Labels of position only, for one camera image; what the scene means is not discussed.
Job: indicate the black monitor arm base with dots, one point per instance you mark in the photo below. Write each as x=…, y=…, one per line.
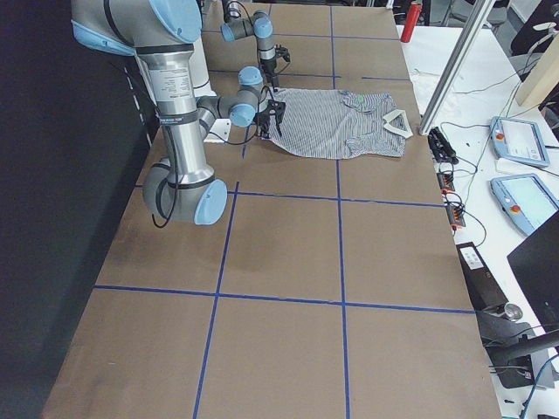
x=517, y=353

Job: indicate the red cylinder bottle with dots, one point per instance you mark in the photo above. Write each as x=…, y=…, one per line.
x=412, y=17

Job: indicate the aluminium frame post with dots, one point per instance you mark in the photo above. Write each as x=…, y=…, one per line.
x=474, y=23

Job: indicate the near blue teach pendant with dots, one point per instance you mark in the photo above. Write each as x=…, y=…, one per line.
x=526, y=200

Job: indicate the black box with label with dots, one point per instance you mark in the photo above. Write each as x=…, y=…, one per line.
x=483, y=289

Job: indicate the far blue teach pendant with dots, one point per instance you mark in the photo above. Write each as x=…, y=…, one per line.
x=519, y=140

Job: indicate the blue teach pendant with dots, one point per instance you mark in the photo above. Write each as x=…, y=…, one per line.
x=519, y=140
x=526, y=200

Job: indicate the black spare gripper tool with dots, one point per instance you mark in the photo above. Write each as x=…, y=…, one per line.
x=441, y=148

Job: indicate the navy white striped polo shirt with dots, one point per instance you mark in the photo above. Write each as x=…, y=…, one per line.
x=337, y=125

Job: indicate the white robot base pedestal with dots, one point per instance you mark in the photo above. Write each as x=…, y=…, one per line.
x=200, y=78

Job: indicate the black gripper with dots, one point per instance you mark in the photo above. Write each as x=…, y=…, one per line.
x=276, y=109
x=267, y=70

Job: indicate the orange black usb hub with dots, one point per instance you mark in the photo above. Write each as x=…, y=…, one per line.
x=455, y=213

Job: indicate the black monitor corner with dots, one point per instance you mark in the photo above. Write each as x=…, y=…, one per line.
x=534, y=263

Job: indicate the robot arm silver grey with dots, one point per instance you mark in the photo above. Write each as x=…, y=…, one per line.
x=165, y=38
x=239, y=24

